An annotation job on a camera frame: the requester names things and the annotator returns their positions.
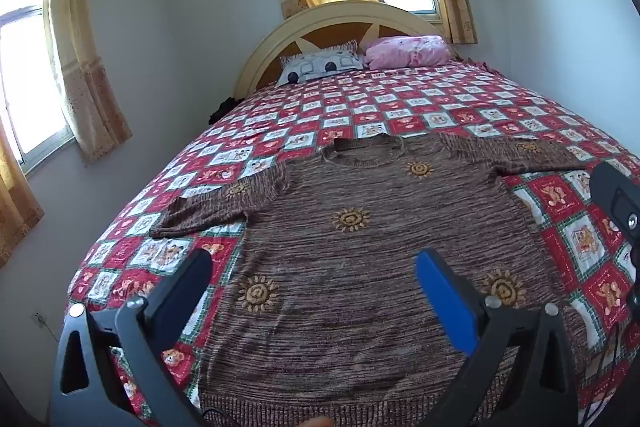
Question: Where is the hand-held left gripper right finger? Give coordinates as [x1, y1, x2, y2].
[416, 249, 592, 427]

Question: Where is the dark cloth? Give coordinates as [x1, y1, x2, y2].
[208, 96, 246, 126]

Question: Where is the brown knit sweater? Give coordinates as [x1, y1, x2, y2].
[149, 133, 603, 427]

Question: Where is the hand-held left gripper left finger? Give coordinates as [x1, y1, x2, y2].
[48, 249, 214, 427]

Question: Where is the cream arched headboard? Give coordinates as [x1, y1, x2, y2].
[235, 0, 458, 100]

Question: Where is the red checkered bedspread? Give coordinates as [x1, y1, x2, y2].
[67, 59, 640, 427]

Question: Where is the pink pillow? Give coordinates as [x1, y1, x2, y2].
[364, 35, 450, 70]

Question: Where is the side window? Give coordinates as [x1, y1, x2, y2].
[0, 0, 77, 178]

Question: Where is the white pillow with black dots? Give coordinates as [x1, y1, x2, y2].
[276, 41, 367, 86]

